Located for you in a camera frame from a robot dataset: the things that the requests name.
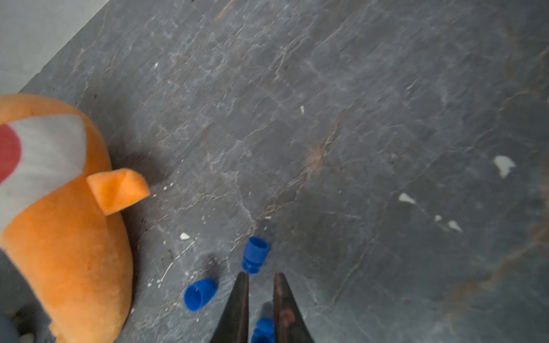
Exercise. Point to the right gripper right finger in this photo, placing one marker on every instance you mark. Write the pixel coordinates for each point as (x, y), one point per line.
(289, 325)

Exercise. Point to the removed blue stopper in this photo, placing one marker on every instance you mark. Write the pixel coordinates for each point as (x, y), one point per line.
(198, 294)
(255, 253)
(264, 331)

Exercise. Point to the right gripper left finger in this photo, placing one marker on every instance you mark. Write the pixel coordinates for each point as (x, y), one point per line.
(233, 326)

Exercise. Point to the orange shark plush toy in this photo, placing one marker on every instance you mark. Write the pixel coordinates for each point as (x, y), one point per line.
(61, 216)

